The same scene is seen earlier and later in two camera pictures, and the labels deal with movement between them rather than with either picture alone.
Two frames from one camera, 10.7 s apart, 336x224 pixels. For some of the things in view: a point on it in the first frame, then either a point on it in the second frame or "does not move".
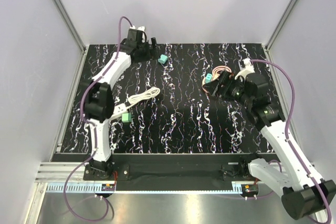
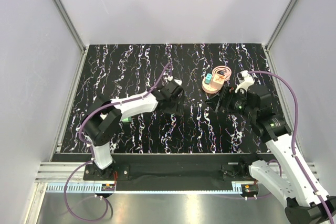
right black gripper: x=227 y=80 -> x=228 y=95
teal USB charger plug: x=208 y=77 does not move
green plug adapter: x=126 y=117 does not move
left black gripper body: x=144 y=55 -> x=173 y=107
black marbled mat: x=187 y=117 does not move
